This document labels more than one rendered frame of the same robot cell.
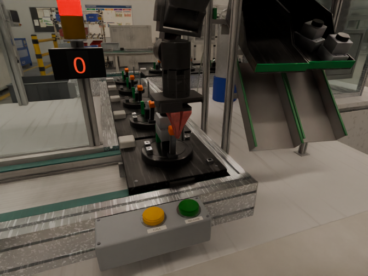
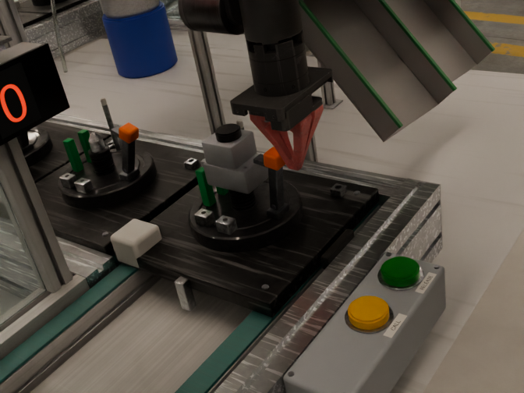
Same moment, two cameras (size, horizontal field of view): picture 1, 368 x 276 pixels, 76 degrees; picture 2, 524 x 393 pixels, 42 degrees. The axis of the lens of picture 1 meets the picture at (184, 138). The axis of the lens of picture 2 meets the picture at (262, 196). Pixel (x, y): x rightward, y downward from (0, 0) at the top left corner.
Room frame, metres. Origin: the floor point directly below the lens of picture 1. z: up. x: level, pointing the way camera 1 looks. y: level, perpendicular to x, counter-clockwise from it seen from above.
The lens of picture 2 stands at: (-0.06, 0.38, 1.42)
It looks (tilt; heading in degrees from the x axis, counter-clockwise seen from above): 31 degrees down; 330
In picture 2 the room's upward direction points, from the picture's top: 11 degrees counter-clockwise
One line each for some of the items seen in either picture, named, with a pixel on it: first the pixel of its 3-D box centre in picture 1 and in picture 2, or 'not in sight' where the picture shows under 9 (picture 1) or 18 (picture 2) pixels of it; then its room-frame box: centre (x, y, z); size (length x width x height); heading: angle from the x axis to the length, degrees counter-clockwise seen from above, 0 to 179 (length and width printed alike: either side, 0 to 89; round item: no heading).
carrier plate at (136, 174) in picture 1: (167, 157); (248, 224); (0.57, 0.05, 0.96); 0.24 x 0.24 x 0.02; 19
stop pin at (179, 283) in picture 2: (121, 169); (185, 293); (0.53, 0.16, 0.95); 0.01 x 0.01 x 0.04; 19
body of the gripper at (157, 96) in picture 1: (176, 86); (279, 68); (0.49, 0.02, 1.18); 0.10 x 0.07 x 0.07; 109
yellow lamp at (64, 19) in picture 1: (73, 27); not in sight; (0.62, 0.26, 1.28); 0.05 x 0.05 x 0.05
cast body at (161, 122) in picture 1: (165, 122); (226, 154); (0.58, 0.05, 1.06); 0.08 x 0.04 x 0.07; 19
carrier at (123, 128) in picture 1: (148, 111); (100, 157); (0.81, 0.13, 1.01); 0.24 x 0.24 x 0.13; 19
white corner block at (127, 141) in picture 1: (127, 144); (137, 243); (0.63, 0.17, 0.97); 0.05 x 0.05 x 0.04; 19
